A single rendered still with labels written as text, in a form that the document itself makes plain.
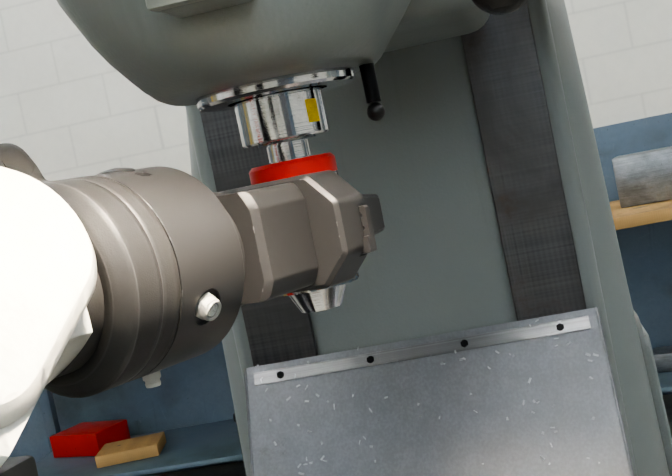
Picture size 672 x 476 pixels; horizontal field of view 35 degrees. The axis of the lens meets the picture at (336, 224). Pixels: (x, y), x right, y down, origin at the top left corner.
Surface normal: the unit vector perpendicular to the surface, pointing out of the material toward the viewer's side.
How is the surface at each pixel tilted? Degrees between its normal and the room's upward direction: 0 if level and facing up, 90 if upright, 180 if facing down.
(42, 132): 90
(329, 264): 89
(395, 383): 63
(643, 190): 90
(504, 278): 90
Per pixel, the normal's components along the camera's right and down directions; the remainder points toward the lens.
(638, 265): -0.16, 0.08
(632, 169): -0.36, 0.12
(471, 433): -0.24, -0.37
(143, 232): 0.69, -0.51
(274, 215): 0.82, -0.14
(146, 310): 0.83, 0.18
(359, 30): 0.70, 0.59
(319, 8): 0.37, 0.55
